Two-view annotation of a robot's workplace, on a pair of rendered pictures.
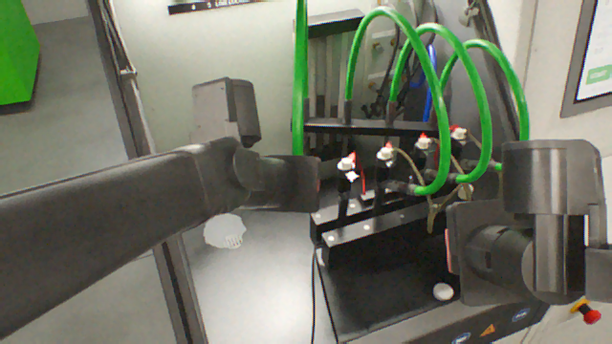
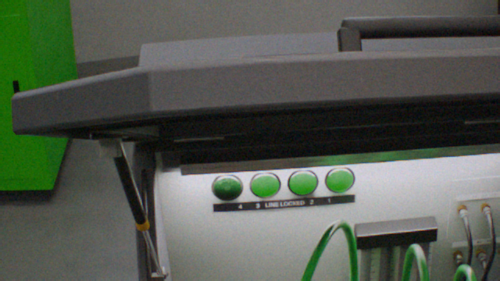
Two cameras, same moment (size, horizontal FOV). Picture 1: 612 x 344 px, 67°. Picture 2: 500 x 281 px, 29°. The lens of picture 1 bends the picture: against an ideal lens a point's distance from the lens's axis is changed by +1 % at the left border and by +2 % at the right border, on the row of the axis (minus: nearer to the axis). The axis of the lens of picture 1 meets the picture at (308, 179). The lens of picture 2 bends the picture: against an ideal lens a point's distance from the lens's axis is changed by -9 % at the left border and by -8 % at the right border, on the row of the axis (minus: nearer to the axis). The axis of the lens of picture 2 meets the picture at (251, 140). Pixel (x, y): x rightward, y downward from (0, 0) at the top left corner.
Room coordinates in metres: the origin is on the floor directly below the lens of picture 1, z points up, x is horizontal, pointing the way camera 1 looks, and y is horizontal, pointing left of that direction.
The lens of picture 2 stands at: (-0.49, -0.34, 2.26)
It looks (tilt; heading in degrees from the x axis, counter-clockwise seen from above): 29 degrees down; 22
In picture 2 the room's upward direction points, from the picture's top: 3 degrees counter-clockwise
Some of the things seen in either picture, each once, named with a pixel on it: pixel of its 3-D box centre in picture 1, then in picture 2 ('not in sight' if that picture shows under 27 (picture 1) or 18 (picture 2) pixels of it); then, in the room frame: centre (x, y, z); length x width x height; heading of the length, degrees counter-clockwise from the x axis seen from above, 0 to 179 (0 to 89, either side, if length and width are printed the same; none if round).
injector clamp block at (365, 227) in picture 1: (389, 229); not in sight; (0.66, -0.18, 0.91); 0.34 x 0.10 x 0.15; 112
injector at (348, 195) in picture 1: (345, 209); not in sight; (0.61, -0.07, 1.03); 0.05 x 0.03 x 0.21; 22
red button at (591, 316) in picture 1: (587, 312); not in sight; (0.52, -0.59, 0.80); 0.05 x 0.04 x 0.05; 112
